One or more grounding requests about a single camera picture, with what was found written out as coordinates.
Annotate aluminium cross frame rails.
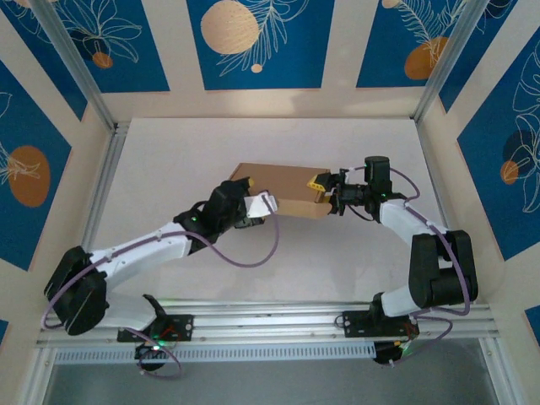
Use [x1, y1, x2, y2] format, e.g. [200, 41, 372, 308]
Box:
[35, 300, 501, 348]

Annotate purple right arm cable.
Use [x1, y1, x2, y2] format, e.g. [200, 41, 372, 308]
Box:
[348, 165, 473, 369]

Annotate aluminium side rail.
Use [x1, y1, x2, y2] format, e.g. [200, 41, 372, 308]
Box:
[61, 121, 132, 313]
[415, 120, 478, 305]

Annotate grey slotted cable duct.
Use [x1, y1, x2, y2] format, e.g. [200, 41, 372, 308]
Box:
[54, 341, 376, 365]

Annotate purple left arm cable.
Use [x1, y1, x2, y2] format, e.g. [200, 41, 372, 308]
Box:
[41, 192, 282, 378]

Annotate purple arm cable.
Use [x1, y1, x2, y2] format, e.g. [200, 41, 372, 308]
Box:
[41, 192, 282, 378]
[348, 165, 473, 369]

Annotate aluminium frame post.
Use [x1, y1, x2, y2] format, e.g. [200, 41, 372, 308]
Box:
[31, 0, 118, 132]
[412, 0, 484, 124]

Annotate brown cardboard paper box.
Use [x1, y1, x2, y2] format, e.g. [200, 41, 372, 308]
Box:
[229, 162, 334, 220]

